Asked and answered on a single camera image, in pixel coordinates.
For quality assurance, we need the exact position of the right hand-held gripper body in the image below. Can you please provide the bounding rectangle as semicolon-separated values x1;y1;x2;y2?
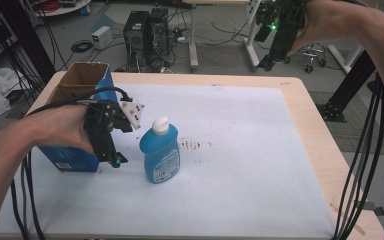
254;0;307;51

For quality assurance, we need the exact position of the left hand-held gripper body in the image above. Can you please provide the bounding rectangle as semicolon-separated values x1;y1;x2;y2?
84;98;146;158

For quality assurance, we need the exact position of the blue detergent bottle white cap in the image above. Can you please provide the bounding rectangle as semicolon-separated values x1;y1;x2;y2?
138;116;182;185

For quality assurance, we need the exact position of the blue cardboard box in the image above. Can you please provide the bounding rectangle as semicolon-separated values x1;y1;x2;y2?
37;61;120;174

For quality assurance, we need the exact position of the person's right hand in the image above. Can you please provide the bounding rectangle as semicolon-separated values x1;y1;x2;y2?
287;0;359;57

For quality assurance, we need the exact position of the person's left hand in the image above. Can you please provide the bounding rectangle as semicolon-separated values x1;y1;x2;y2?
22;104;96;156

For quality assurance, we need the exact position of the white desk leg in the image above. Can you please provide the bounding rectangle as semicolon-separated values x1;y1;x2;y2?
242;0;265;72
187;0;200;74

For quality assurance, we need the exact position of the office chair wheel base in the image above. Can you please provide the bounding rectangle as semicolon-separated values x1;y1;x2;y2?
298;42;328;74

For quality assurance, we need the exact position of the small white box device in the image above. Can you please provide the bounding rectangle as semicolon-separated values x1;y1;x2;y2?
91;25;114;51

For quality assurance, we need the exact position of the black computer tower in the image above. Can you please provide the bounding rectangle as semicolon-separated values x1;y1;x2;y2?
122;10;150;73
145;7;175;73

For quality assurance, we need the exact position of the white table mat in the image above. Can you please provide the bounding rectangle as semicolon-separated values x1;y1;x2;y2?
0;82;337;240

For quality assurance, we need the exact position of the dark floor mat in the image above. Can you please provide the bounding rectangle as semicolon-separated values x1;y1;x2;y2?
308;90;384;157

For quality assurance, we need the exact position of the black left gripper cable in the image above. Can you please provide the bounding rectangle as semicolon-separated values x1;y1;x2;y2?
25;86;134;118

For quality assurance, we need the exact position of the coiled black cable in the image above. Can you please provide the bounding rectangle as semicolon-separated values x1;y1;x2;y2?
70;39;94;54

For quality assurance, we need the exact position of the black aluminium frame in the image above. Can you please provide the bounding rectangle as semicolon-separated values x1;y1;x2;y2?
315;49;378;123

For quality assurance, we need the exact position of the coiled red cable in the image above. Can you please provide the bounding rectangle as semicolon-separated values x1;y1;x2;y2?
34;0;61;13

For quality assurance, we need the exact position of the black right gripper cable bundle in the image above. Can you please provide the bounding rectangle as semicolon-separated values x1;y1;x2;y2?
331;71;384;240

